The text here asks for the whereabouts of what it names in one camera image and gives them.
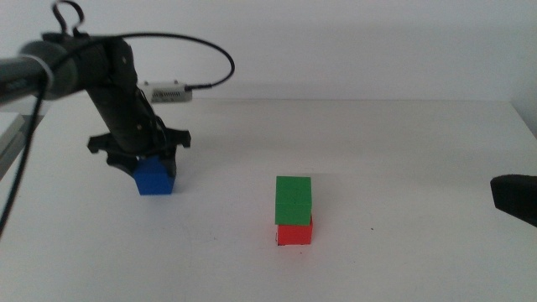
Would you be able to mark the red cube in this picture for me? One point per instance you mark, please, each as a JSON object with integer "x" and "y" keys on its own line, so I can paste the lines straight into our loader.
{"x": 294, "y": 235}

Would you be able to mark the white side table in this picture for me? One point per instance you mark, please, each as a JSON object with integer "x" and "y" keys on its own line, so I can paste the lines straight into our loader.
{"x": 8, "y": 134}

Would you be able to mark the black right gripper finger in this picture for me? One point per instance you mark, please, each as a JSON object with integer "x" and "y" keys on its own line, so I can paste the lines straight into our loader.
{"x": 514, "y": 197}

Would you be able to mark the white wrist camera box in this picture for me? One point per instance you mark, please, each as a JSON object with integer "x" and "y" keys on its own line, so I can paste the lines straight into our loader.
{"x": 168, "y": 92}

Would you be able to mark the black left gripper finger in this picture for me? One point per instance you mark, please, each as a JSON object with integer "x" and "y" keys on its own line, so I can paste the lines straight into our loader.
{"x": 121, "y": 165}
{"x": 169, "y": 161}

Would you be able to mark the blue cube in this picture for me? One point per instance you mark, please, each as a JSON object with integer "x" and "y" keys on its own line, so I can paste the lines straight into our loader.
{"x": 153, "y": 180}

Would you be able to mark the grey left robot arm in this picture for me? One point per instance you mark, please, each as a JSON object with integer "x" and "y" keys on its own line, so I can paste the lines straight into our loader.
{"x": 29, "y": 71}

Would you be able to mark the green cube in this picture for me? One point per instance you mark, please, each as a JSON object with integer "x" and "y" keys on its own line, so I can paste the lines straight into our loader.
{"x": 293, "y": 201}

